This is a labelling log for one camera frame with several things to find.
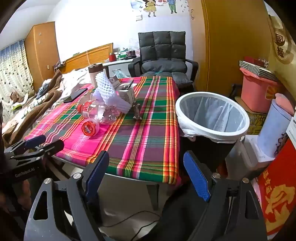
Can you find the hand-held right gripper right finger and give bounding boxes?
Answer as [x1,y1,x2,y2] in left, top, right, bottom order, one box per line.
[183,150,269,241]

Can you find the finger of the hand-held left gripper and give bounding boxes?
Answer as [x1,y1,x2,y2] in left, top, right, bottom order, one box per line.
[4,135,47,156]
[7,140,65,166]

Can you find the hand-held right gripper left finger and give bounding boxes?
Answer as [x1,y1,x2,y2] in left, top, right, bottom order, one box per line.
[23,150,110,241]

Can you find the clear plastic cup red lid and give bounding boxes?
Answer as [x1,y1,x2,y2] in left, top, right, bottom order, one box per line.
[81,118,100,137]

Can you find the white rimmed trash bin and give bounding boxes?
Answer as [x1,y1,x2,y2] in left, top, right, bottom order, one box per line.
[175,92,250,172]

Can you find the clear plastic bottle red label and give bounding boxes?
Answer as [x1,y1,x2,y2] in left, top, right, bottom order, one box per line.
[75,100,118,126]

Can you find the metal binder clip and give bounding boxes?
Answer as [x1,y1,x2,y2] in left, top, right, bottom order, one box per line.
[132,102,142,120]

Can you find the white foam fruit net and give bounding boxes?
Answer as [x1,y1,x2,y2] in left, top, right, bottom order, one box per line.
[92,71,133,114]

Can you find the purple milk carton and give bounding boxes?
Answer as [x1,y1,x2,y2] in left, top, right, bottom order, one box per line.
[118,89,137,105]

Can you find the white drink carton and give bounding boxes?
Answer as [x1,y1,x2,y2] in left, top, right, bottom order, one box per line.
[109,76,121,90]

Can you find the brown blanket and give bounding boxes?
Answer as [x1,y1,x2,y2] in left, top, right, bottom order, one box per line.
[2,70,64,144]

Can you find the person's dark trousers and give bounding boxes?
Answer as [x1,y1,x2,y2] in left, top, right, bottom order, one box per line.
[159,192,208,241]

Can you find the grey metal table leg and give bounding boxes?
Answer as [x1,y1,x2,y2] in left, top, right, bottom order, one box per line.
[146,181,160,210]

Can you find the blue striped garment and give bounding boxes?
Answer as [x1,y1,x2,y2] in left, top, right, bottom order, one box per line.
[37,79,56,98]

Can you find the plaid tablecloth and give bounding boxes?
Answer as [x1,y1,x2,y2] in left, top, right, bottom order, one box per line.
[24,76,183,186]

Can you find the black smartphone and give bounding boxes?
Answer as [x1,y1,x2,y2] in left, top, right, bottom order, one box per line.
[63,88,88,103]

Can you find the white paper box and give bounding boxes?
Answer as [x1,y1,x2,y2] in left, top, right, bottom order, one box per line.
[288,116,296,144]
[244,134,278,163]

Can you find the white quilt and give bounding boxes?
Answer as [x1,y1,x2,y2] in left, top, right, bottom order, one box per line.
[59,70,94,100]

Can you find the white bin liner bag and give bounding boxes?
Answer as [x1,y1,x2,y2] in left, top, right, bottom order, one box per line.
[179,95,246,142]

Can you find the dotted curtain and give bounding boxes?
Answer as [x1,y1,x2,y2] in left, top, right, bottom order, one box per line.
[0,39,35,102]

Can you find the beige mug brown lid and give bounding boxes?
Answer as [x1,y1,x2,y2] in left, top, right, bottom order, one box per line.
[88,62,107,88]

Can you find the yellow patterned cardboard box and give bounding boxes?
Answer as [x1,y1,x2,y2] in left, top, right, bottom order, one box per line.
[235,96,269,135]

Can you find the red gift box gold print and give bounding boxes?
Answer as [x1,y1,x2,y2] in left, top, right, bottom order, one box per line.
[257,139,296,237]

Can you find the tall wooden cabinet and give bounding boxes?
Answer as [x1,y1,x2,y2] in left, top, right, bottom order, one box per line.
[24,21,60,86]

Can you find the blue container pink lid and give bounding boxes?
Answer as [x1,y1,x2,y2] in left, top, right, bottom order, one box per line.
[258,93,295,158]

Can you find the clear plastic bag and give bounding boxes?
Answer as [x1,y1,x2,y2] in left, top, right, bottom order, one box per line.
[113,70,129,79]

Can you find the wooden bed headboard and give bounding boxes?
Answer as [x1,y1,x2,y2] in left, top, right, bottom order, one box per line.
[54,43,114,75]

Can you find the pink plastic bucket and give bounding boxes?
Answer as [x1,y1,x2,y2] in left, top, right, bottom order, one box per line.
[240,67,282,113]

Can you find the white side cabinet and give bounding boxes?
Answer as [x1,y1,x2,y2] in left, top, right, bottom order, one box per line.
[103,57,139,78]

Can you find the black office chair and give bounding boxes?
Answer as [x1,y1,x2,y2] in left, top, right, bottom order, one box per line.
[128,57,199,93]

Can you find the pile of small desk items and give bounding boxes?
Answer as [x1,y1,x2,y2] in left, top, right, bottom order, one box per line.
[117,47,139,59]

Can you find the striped gift box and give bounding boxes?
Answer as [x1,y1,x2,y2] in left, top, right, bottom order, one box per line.
[239,60,280,81]

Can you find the black cushioned chair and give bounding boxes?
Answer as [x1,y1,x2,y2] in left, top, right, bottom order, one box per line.
[138,31,190,88]

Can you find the small red box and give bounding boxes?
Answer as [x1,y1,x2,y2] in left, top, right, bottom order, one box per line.
[247,57,269,67]

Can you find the large wooden wardrobe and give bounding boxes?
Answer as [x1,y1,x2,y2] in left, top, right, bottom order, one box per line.
[187,0,271,116]

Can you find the gold paper bag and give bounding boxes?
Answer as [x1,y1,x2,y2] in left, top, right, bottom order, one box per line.
[268,9,296,93]

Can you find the black floor cable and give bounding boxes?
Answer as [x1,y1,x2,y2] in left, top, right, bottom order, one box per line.
[102,210,162,234]

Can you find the cartoon wall sticker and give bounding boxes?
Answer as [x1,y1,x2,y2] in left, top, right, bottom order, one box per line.
[131,0,185,18]

